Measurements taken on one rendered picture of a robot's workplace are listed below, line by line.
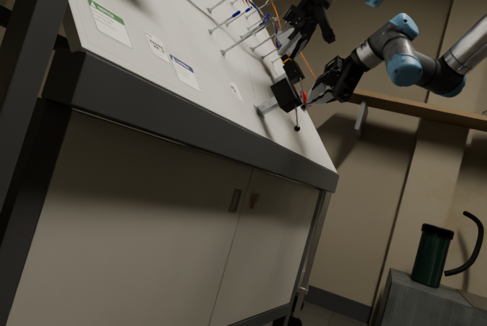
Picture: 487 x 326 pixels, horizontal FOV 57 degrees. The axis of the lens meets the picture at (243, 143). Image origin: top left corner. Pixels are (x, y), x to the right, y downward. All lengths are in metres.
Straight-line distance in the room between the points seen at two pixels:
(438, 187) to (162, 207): 2.67
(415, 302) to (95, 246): 2.02
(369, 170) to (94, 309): 2.88
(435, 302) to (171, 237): 1.87
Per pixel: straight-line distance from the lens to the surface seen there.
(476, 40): 1.19
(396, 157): 3.46
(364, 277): 3.47
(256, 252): 1.21
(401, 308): 2.53
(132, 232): 0.76
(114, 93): 0.60
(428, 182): 3.29
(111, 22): 0.67
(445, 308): 2.54
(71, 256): 0.68
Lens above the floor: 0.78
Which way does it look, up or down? 4 degrees up
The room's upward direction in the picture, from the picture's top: 16 degrees clockwise
